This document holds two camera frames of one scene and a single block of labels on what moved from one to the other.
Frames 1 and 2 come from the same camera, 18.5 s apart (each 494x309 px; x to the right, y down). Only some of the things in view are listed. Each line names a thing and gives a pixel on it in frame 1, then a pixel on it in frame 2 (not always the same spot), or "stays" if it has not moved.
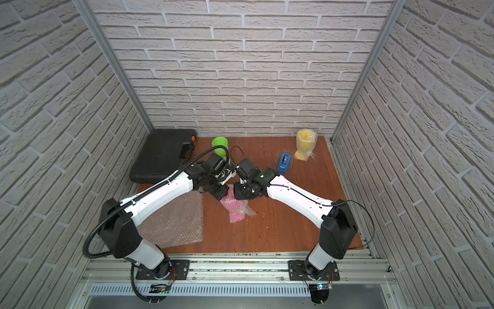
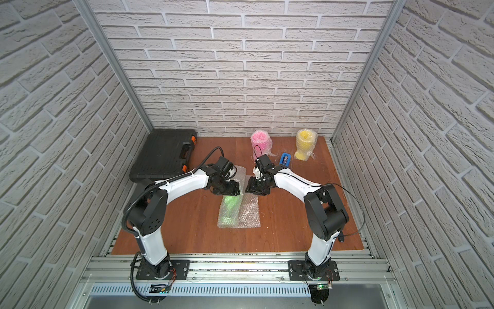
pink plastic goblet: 237,208 → 262,143
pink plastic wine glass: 237,209 → 259,140
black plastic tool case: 164,152 stays
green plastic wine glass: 221,141 → 229,202
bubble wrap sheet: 180,223 → 242,210
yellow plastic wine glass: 305,140 stays
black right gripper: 238,194 stays
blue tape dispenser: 283,163 stays
